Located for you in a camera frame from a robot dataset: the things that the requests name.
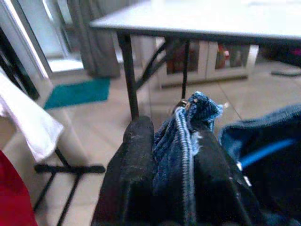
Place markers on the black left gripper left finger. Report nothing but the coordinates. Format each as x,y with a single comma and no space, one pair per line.
131,176

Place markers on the teal floor mat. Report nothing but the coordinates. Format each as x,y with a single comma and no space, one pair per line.
287,73
80,93

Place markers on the glass sliding door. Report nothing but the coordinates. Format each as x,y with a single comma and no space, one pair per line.
35,35

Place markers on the black clothes rack base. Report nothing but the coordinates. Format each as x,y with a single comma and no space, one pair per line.
70,169

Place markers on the white thin blouse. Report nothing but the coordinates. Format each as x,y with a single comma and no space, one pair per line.
28,122

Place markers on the grey curtain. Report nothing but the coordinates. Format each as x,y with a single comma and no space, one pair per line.
98,47

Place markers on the blue plastic hanger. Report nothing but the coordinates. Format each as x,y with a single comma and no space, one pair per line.
265,150

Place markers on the white glass door cabinet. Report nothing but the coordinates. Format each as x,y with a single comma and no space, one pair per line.
207,66

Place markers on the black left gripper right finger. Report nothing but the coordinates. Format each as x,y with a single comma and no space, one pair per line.
216,188

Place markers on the blue denim shorts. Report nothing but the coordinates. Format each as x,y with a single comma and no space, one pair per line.
174,150

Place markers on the red shirt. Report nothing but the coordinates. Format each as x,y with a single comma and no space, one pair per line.
11,195

